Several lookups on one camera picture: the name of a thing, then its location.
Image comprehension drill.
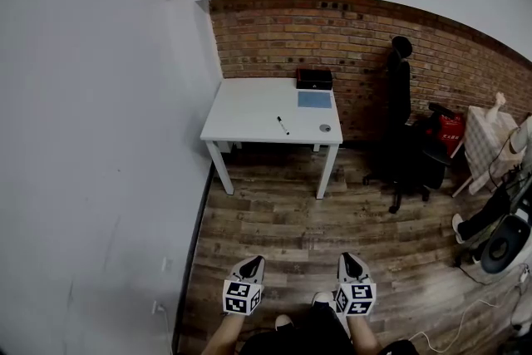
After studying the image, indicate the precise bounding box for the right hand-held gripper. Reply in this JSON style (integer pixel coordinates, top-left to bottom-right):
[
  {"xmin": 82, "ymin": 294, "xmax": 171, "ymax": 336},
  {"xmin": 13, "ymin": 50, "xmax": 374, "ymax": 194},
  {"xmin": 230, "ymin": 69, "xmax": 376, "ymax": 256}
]
[{"xmin": 335, "ymin": 252, "xmax": 377, "ymax": 317}]

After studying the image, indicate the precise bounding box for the person's right forearm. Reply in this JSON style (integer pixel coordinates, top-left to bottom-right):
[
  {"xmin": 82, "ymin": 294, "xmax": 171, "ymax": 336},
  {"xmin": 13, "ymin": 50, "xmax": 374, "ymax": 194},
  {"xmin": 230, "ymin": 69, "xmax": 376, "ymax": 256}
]
[{"xmin": 347, "ymin": 313, "xmax": 380, "ymax": 355}]

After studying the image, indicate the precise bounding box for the black storage box red edge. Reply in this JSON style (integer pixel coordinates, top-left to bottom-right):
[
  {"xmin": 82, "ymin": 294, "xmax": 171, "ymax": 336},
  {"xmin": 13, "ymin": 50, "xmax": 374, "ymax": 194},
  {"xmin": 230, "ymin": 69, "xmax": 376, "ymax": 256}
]
[{"xmin": 295, "ymin": 67, "xmax": 333, "ymax": 91}]

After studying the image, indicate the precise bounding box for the person's black clothing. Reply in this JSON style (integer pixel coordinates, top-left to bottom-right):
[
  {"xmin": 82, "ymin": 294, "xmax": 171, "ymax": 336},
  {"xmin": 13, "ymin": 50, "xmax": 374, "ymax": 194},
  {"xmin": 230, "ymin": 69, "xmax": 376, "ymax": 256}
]
[{"xmin": 239, "ymin": 303, "xmax": 421, "ymax": 355}]

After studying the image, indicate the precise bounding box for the checked cloth covered table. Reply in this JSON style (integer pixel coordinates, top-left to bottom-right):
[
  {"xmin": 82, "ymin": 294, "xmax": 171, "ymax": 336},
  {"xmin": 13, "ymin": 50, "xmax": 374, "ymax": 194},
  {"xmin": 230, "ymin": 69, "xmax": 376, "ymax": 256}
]
[{"xmin": 451, "ymin": 106, "xmax": 525, "ymax": 199}]

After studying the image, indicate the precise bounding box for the beige mannequin hand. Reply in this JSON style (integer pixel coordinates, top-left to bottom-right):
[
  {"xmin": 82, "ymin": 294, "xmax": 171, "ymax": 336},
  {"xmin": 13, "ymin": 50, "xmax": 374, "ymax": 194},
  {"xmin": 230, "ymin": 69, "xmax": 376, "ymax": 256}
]
[{"xmin": 488, "ymin": 91, "xmax": 507, "ymax": 126}]

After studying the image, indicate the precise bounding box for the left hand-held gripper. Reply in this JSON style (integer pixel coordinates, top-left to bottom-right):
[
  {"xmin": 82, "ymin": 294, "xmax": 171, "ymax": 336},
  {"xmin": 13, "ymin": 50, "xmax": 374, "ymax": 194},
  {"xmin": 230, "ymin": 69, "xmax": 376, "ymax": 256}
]
[{"xmin": 223, "ymin": 255, "xmax": 266, "ymax": 317}]

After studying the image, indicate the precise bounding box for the person's white shoe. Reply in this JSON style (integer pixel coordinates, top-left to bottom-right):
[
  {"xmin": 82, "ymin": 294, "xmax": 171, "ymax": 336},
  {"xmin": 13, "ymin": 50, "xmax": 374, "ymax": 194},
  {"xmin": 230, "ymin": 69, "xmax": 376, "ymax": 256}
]
[
  {"xmin": 273, "ymin": 314, "xmax": 294, "ymax": 332},
  {"xmin": 311, "ymin": 291, "xmax": 337, "ymax": 309}
]

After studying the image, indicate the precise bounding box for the person's left white shoe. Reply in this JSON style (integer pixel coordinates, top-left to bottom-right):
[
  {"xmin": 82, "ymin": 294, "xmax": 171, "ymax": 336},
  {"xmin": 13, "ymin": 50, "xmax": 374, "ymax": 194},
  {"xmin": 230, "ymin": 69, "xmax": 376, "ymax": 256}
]
[{"xmin": 273, "ymin": 314, "xmax": 294, "ymax": 332}]

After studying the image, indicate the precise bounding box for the white table top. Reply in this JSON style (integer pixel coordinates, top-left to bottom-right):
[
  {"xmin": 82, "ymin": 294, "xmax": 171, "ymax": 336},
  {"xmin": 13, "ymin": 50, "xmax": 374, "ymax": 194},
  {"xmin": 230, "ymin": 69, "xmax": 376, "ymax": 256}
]
[{"xmin": 199, "ymin": 77, "xmax": 344, "ymax": 200}]

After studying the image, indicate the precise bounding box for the white cable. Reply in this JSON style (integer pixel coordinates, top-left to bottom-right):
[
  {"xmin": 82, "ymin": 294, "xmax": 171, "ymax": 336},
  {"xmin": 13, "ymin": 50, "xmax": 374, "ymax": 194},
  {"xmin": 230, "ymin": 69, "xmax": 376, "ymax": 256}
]
[{"xmin": 409, "ymin": 268, "xmax": 525, "ymax": 351}]

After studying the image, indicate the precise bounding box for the person's left forearm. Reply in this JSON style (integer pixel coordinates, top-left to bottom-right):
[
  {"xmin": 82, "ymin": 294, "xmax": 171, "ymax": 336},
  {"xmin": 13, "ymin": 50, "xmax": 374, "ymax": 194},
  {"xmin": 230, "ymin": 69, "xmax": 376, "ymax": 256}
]
[{"xmin": 201, "ymin": 312, "xmax": 247, "ymax": 355}]

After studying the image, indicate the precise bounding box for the blue notebook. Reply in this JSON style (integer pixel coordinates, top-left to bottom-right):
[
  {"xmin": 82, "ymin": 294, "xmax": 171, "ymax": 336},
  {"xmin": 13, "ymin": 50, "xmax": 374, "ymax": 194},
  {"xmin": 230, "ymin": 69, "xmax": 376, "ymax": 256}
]
[{"xmin": 297, "ymin": 91, "xmax": 333, "ymax": 110}]

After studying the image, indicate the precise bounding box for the person's right white shoe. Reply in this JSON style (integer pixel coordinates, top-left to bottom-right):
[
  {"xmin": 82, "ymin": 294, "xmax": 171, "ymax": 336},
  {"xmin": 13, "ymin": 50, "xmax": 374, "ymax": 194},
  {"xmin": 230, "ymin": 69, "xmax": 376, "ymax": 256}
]
[{"xmin": 311, "ymin": 291, "xmax": 337, "ymax": 309}]

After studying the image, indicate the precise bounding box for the white round device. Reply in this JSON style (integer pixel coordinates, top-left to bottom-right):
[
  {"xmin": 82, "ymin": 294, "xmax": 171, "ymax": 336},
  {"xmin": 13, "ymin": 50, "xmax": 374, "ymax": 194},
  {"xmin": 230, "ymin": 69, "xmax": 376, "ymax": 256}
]
[{"xmin": 480, "ymin": 211, "xmax": 532, "ymax": 275}]

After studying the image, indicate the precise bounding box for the black office chair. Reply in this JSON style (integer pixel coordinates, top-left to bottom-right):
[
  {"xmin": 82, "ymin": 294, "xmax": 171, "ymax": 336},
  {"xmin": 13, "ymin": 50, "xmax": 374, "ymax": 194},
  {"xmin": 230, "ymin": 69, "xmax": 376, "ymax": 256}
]
[{"xmin": 363, "ymin": 36, "xmax": 452, "ymax": 215}]

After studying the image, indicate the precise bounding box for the black skirting board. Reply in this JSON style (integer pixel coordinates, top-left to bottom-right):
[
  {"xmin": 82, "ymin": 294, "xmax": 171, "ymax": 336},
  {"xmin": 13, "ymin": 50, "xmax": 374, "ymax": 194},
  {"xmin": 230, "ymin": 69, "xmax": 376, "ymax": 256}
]
[{"xmin": 173, "ymin": 164, "xmax": 215, "ymax": 355}]

